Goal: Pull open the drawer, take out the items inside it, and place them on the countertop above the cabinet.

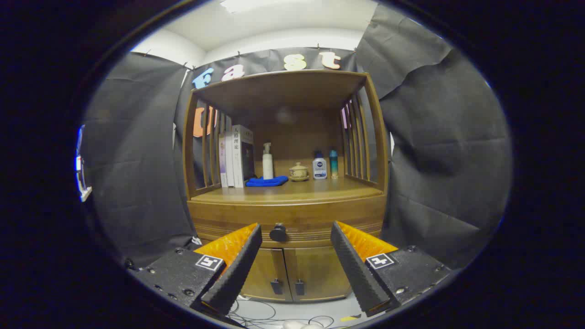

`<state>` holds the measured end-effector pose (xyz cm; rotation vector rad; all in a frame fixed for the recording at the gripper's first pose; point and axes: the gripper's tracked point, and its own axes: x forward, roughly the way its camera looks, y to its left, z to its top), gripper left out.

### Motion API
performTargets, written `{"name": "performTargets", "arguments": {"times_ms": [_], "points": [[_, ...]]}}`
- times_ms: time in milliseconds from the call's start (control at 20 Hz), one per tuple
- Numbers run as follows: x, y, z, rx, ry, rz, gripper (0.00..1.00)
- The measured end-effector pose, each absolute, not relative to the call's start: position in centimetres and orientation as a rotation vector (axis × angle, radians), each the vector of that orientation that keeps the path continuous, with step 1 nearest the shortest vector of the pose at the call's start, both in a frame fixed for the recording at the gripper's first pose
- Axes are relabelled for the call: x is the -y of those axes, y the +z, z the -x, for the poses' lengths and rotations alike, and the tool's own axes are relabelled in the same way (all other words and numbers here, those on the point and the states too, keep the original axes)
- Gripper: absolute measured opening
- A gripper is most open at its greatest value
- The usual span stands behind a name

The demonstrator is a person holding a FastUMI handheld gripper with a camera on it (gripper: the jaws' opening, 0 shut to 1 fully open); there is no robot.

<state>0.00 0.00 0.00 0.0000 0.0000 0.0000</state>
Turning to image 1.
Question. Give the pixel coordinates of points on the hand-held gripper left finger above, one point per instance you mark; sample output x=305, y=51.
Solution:
x=237, y=274

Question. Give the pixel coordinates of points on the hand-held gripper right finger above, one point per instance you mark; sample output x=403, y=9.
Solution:
x=356, y=274

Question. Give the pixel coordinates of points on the wooden drawer with black knob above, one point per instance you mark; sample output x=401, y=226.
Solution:
x=228, y=219

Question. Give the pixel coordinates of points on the wooden cabinet door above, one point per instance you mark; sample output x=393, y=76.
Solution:
x=265, y=269
x=315, y=269

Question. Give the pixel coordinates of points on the wooden countertop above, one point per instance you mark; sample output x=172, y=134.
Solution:
x=311, y=188

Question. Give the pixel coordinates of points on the wooden cabinet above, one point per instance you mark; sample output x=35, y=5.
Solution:
x=292, y=91

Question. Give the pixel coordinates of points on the yellow floor tape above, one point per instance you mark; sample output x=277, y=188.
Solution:
x=349, y=318

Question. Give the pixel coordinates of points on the blue folded cloth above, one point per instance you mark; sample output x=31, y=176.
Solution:
x=267, y=182

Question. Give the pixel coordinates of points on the purple spine book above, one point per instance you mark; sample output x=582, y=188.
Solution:
x=222, y=164

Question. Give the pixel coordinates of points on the teal slim bottle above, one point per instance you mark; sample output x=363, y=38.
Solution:
x=334, y=165

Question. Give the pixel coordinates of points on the white pump bottle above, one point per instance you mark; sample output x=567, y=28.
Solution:
x=268, y=167

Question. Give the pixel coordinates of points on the white bottle with blue cap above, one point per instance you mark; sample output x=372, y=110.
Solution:
x=320, y=168

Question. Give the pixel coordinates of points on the white spine book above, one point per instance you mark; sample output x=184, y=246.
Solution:
x=229, y=160

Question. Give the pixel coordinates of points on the lidded ceramic tea cup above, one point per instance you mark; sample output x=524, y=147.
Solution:
x=299, y=172

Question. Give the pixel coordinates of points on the dark portrait cover book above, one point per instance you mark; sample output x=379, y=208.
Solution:
x=242, y=155

